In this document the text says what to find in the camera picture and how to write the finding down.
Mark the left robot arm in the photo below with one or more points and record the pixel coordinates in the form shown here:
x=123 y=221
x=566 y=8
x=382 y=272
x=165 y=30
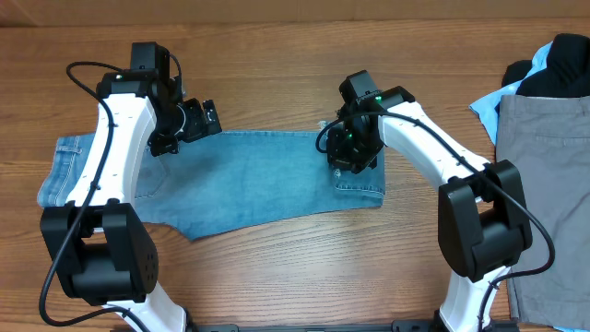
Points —
x=101 y=252

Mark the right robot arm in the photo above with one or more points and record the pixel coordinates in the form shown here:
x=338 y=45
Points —
x=482 y=225

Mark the grey shorts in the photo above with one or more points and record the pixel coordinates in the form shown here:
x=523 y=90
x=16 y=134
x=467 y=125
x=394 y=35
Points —
x=547 y=140

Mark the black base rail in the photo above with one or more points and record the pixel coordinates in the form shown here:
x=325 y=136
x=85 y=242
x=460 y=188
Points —
x=313 y=326

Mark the black garment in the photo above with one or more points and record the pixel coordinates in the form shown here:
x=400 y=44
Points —
x=566 y=74

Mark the light blue cloth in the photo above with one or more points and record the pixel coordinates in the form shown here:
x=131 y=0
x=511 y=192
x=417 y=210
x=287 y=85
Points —
x=487 y=107

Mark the blue denim jeans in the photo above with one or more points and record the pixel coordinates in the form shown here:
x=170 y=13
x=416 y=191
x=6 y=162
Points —
x=238 y=179

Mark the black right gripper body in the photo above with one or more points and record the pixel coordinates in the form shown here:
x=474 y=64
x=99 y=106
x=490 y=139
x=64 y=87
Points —
x=354 y=151

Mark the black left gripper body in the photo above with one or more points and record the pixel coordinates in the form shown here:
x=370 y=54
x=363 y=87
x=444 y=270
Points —
x=187 y=124

